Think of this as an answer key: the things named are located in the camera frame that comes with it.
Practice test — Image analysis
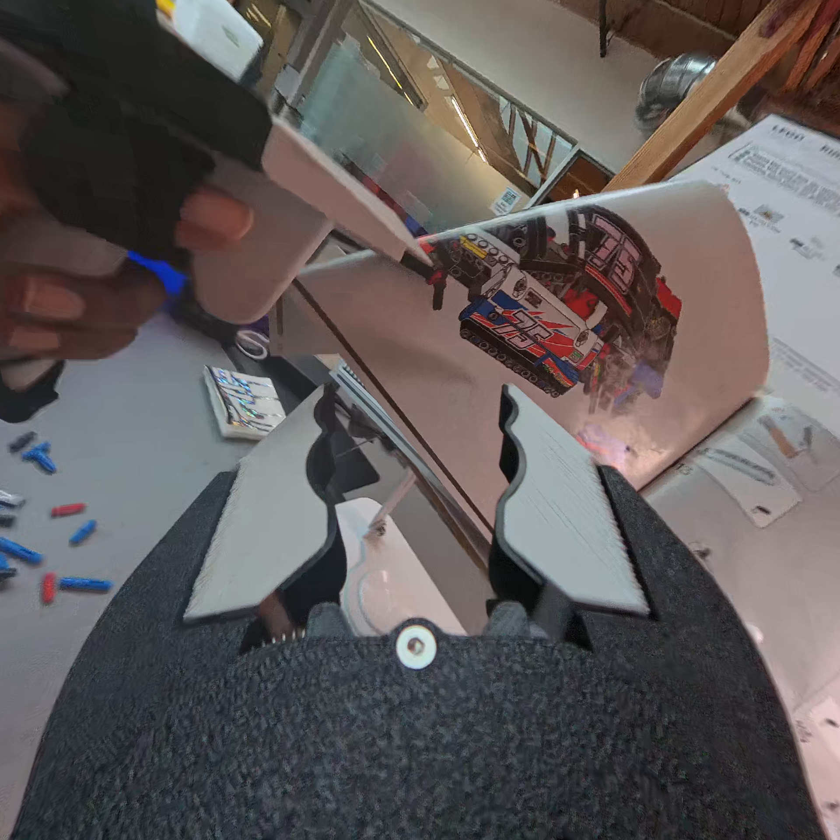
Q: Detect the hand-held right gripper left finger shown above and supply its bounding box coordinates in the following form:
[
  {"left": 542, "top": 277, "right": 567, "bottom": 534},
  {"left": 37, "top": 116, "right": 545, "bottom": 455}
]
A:
[{"left": 184, "top": 384, "right": 341, "bottom": 624}]

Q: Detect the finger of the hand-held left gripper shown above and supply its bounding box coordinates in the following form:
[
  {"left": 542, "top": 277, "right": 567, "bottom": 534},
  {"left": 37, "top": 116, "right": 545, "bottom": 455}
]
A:
[{"left": 190, "top": 118, "right": 435, "bottom": 324}]

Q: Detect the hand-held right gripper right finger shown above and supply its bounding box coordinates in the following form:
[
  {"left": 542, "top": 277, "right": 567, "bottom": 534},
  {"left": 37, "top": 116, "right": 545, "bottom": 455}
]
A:
[{"left": 492, "top": 384, "right": 652, "bottom": 618}]

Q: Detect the building instruction booklet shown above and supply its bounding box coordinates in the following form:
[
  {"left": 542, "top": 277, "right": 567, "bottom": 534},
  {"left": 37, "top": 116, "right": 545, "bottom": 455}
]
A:
[{"left": 282, "top": 177, "right": 840, "bottom": 828}]

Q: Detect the grey desk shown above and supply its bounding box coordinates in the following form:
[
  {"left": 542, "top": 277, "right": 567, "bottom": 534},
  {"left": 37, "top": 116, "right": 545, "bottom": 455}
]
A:
[{"left": 0, "top": 308, "right": 473, "bottom": 828}]

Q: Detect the white printed task sheet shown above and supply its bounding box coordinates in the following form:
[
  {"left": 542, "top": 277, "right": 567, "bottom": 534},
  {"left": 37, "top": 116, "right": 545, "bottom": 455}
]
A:
[{"left": 672, "top": 115, "right": 840, "bottom": 408}]

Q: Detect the person's left hand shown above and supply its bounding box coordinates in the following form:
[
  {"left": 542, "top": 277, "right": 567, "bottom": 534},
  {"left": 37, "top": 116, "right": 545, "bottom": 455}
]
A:
[{"left": 0, "top": 189, "right": 255, "bottom": 362}]

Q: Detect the holographic sticker sheet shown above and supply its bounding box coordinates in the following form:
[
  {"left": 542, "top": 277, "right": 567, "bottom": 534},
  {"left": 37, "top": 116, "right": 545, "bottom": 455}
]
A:
[{"left": 203, "top": 364, "right": 287, "bottom": 439}]

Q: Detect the white book stand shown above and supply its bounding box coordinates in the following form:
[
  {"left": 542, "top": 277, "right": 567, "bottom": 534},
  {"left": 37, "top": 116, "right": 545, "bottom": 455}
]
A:
[{"left": 335, "top": 469, "right": 468, "bottom": 637}]

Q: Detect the pile of small connector pins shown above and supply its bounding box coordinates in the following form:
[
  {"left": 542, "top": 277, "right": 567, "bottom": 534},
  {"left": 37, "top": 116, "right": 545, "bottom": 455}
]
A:
[{"left": 0, "top": 430, "right": 114, "bottom": 606}]

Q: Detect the silver ventilation duct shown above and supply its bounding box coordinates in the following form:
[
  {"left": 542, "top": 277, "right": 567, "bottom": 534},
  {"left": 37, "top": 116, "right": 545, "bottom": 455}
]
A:
[{"left": 635, "top": 52, "right": 718, "bottom": 132}]

